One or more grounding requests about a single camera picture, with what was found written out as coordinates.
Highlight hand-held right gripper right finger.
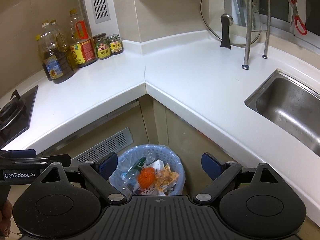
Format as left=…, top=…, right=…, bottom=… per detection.
left=194, top=152, right=284, bottom=204

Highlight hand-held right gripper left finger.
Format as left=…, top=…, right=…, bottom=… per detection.
left=37, top=152, right=127, bottom=204

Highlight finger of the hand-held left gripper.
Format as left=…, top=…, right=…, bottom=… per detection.
left=0, top=149, right=37, bottom=159
left=0, top=154, right=72, bottom=167

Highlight orange mesh ball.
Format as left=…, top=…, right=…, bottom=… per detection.
left=137, top=167, right=157, bottom=188

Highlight orange snack wrapper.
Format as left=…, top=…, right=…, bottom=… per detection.
left=154, top=163, right=180, bottom=192

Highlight white medicine box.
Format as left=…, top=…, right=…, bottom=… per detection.
left=150, top=159, right=167, bottom=173

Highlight white mesh trash bin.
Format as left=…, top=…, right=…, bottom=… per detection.
left=109, top=144, right=186, bottom=197

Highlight white lined trash basket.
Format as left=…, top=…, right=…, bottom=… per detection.
left=109, top=144, right=186, bottom=197

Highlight person's left hand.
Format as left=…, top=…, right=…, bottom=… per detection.
left=0, top=200, right=13, bottom=233

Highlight silver cabinet vent grille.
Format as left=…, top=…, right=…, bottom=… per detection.
left=71, top=127, right=132, bottom=164

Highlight clear bottle green label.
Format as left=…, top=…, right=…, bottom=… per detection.
left=120, top=157, right=147, bottom=193

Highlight black gas stove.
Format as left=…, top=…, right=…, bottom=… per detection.
left=0, top=85, right=39, bottom=150

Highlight beige vented cabinet panel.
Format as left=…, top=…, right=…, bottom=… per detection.
left=37, top=99, right=157, bottom=165

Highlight wide beige cabinet door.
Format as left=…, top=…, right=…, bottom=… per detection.
left=160, top=105, right=208, bottom=160

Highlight narrow beige cabinet door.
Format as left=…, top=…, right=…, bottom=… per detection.
left=140, top=96, right=166, bottom=147

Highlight oil bottle blue label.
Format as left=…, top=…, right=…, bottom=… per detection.
left=41, top=20, right=75, bottom=85

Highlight steel sink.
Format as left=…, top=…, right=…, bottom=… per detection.
left=244, top=69, right=320, bottom=158

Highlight dark oil bottle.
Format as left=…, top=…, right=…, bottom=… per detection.
left=37, top=34, right=54, bottom=82

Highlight oil bottle red yellow label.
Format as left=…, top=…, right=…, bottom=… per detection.
left=68, top=9, right=98, bottom=68

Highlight small glass sauce jar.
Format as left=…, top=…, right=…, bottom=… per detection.
left=107, top=34, right=124, bottom=55

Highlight metal dish rack poles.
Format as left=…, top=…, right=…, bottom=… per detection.
left=225, top=0, right=278, bottom=70

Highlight pale oil bottle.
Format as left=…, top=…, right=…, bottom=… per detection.
left=41, top=21, right=54, bottom=45

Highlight glass pot lid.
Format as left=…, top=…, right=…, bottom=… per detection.
left=200, top=0, right=262, bottom=49

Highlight white pipe cover column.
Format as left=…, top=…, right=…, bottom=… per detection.
left=79, top=0, right=121, bottom=44

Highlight red scissors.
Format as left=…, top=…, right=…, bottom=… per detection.
left=286, top=0, right=308, bottom=36

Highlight dark window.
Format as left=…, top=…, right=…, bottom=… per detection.
left=250, top=0, right=320, bottom=37

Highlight silver wall vent plate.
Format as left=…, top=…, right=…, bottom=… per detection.
left=87, top=0, right=111, bottom=24

